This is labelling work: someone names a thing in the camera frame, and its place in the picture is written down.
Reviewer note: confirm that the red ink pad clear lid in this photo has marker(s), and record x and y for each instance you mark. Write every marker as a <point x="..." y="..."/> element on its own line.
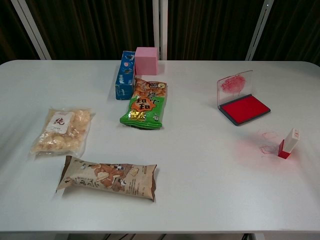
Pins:
<point x="245" y="110"/>

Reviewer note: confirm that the white upright frame post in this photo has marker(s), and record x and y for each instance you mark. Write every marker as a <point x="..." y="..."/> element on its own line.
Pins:
<point x="160" y="25"/>

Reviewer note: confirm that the blue printed carton box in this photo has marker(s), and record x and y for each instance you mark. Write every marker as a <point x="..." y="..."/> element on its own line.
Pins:
<point x="124" y="82"/>

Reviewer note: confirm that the red white stamp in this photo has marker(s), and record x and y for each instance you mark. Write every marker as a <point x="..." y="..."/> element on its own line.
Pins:
<point x="290" y="142"/>

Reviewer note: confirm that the dark brown curtain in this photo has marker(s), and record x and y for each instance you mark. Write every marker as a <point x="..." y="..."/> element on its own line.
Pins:
<point x="87" y="25"/>

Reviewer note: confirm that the brown paper snack bag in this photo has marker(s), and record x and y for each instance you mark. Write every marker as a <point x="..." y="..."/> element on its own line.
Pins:
<point x="107" y="180"/>

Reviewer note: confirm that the white slanted frame post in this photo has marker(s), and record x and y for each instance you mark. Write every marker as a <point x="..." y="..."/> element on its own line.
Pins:
<point x="258" y="30"/>
<point x="32" y="30"/>

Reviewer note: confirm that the pink box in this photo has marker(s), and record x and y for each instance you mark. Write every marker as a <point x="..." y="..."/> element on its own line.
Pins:
<point x="146" y="62"/>

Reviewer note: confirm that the green orange snack bag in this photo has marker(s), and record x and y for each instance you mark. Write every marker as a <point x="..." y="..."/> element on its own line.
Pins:
<point x="145" y="107"/>

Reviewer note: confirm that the clear bag puffed snacks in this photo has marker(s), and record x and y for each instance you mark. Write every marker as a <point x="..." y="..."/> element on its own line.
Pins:
<point x="60" y="132"/>

